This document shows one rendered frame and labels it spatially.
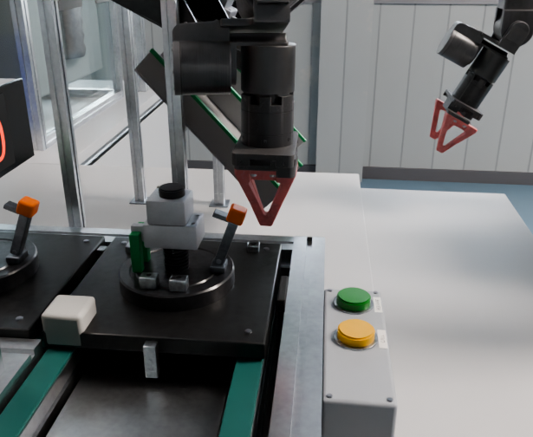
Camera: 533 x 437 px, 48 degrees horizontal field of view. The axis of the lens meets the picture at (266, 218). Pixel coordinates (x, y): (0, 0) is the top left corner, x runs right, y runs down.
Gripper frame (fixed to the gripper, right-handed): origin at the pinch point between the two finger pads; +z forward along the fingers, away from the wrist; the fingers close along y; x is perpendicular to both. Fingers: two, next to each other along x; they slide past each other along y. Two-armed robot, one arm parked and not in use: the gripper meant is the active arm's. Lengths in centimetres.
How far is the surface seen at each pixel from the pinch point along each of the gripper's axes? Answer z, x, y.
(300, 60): 25, -8, -319
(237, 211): -1.0, -3.3, 0.5
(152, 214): -0.6, -12.8, 1.9
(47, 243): 9.2, -31.6, -9.5
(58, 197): 20, -50, -54
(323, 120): 60, 8, -310
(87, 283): 9.3, -21.9, 0.9
